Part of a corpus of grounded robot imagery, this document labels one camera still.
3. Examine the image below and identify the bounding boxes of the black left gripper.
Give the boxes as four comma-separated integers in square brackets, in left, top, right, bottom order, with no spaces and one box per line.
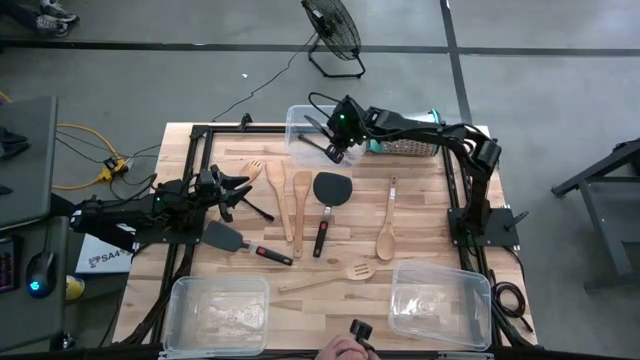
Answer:
[195,164,254,224]

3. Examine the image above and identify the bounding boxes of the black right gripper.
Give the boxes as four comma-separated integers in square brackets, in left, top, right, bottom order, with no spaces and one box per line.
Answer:
[324,96,369,164]

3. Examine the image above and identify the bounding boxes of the slim black plastic utensil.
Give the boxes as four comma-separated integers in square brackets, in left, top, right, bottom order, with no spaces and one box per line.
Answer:
[241,196,276,223]
[297,133,332,153]
[303,114,332,142]

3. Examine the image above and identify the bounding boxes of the wooden fork spoon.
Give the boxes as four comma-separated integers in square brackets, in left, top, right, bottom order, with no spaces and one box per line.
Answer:
[238,159,265,184]

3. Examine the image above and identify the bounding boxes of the round black spatula red handle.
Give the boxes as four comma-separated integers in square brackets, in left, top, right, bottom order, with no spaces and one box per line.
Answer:
[311,171,354,259]

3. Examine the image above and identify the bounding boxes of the square black spatula red handle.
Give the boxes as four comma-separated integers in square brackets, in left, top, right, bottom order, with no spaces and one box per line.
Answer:
[200,220,295,267]

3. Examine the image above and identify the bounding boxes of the slotted wooden spatula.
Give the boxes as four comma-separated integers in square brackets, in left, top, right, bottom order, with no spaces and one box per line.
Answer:
[277,259,377,294]

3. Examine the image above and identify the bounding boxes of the clear plastic bin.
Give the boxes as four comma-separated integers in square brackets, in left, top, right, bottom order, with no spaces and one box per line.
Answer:
[387,259,493,352]
[284,103,367,170]
[160,274,272,357]

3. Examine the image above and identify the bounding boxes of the teal and steel box grater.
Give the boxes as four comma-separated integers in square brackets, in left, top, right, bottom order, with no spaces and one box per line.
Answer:
[367,108,444,157]

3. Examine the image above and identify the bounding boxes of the yellow power plug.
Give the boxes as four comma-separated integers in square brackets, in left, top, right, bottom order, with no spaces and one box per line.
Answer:
[97,157,129,184]

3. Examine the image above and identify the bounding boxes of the black floor fan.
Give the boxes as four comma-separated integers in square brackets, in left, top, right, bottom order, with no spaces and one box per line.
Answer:
[300,0,367,80]

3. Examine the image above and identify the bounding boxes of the white printed box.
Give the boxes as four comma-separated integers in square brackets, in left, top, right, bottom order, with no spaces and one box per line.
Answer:
[74,233,134,275]

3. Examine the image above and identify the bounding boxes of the yellow round object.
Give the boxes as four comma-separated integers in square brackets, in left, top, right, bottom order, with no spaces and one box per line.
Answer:
[64,274,86,302]

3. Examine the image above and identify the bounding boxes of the person's hand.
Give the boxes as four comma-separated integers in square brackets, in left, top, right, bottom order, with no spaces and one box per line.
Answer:
[314,333,381,360]

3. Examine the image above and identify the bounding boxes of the grey desk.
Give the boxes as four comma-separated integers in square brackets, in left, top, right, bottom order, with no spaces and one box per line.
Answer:
[0,95,59,231]
[0,217,69,352]

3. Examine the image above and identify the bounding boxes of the black computer mouse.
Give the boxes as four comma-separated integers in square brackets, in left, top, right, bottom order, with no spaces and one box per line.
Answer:
[25,249,57,299]

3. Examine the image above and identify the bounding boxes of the black object on desk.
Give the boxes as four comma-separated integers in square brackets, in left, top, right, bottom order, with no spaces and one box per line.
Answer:
[0,127,31,161]

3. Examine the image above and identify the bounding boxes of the black keyboard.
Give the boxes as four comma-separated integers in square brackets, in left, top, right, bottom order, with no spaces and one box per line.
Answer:
[0,237,21,296]

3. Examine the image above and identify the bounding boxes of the person's shoe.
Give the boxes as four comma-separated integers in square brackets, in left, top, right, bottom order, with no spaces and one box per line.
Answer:
[38,0,80,25]
[33,14,71,39]

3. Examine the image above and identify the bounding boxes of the black metal stand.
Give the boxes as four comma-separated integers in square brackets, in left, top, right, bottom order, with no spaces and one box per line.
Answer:
[549,137,640,294]

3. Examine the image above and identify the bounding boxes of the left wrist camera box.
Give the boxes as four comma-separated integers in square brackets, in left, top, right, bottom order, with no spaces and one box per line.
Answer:
[196,169,217,197]

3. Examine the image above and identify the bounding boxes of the black fan cable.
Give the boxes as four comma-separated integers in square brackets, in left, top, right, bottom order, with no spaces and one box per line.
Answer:
[212,32,319,124]

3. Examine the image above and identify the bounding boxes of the black cable bundle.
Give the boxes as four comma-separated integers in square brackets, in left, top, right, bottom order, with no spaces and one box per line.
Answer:
[119,244,199,347]

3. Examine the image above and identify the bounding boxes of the yellow floor cable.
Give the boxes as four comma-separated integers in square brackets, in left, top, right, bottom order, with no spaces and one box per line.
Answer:
[0,89,126,192]

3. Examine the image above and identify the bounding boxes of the coiled black cable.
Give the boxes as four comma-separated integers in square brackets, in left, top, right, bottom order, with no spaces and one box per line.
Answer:
[489,279,534,334]

